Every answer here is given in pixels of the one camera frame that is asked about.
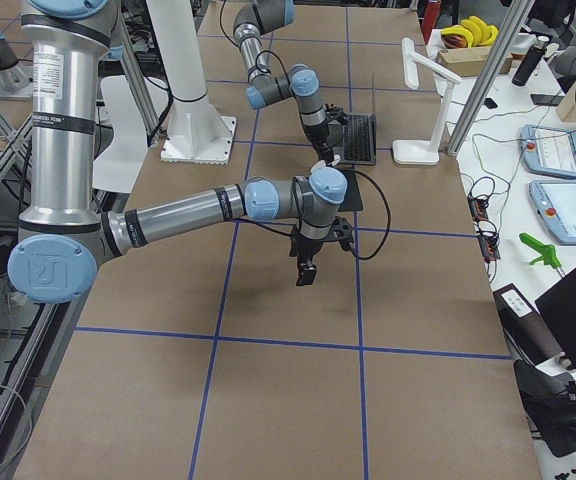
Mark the upper blue teach pendant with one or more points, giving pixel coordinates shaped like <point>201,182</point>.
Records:
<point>549,151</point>

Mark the black water bottle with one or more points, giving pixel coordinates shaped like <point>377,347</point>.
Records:
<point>530,61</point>

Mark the blue teach pendant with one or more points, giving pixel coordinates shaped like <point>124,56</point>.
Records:
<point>549,151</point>
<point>555,203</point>

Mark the black smartphone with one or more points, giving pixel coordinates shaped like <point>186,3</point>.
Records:
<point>546,99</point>

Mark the cardboard lamp box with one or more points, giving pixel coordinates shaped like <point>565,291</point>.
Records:
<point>466,62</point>

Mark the white wireless mouse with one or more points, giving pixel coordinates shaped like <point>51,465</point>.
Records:
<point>324,163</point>

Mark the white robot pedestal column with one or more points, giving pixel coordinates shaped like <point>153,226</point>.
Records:
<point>196,132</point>

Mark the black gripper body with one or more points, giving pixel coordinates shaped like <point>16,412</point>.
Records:
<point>318,135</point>
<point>307,248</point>

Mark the green plastic tool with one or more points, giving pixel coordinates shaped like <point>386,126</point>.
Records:
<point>546,252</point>

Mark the yellow banana bunch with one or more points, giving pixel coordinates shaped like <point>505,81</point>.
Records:
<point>470,32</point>

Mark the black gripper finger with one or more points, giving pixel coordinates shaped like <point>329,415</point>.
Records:
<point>325,152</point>
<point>307,272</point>

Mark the aluminium frame post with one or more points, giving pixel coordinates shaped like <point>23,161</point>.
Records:
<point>517,13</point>

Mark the grey laptop computer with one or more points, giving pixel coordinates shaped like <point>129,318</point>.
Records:
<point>355,142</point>

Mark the lower blue teach pendant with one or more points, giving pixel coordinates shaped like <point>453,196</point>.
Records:
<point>555,203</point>

